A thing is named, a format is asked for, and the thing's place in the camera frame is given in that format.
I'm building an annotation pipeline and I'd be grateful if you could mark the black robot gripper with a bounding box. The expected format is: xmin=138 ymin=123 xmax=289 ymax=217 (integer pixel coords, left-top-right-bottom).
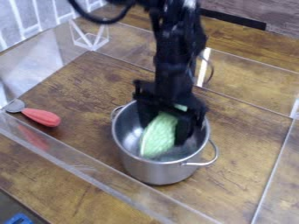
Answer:
xmin=133 ymin=65 xmax=208 ymax=145

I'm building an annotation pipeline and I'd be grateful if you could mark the green bumpy gourd toy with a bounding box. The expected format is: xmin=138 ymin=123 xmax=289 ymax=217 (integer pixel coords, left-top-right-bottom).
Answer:
xmin=140 ymin=112 xmax=178 ymax=159

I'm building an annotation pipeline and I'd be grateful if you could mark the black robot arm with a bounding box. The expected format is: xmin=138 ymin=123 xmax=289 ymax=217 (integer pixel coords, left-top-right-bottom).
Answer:
xmin=133 ymin=0 xmax=206 ymax=145

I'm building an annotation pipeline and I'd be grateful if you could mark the silver steel pot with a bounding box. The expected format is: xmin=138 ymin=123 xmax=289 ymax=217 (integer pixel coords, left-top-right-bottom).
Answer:
xmin=110 ymin=101 xmax=220 ymax=186

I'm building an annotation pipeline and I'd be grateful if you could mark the blue object at corner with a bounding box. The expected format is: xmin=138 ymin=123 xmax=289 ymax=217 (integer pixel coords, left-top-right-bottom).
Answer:
xmin=3 ymin=213 xmax=33 ymax=224

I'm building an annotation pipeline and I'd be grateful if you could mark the clear acrylic front barrier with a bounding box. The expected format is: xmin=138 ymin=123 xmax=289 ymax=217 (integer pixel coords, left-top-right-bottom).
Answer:
xmin=0 ymin=111 xmax=218 ymax=224

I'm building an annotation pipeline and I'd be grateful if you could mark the clear acrylic corner bracket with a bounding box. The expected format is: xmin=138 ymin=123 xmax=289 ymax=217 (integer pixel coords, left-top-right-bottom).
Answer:
xmin=69 ymin=20 xmax=109 ymax=52

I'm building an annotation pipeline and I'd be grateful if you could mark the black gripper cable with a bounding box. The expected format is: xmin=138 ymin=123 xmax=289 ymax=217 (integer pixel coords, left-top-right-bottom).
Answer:
xmin=67 ymin=0 xmax=137 ymax=25

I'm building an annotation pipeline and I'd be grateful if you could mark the black wall strip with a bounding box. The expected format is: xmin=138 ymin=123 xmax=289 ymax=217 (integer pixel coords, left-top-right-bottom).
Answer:
xmin=200 ymin=9 xmax=266 ymax=31

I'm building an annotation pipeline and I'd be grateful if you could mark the red handled metal spatula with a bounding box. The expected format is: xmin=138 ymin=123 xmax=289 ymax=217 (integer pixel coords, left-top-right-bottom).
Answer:
xmin=3 ymin=99 xmax=61 ymax=127

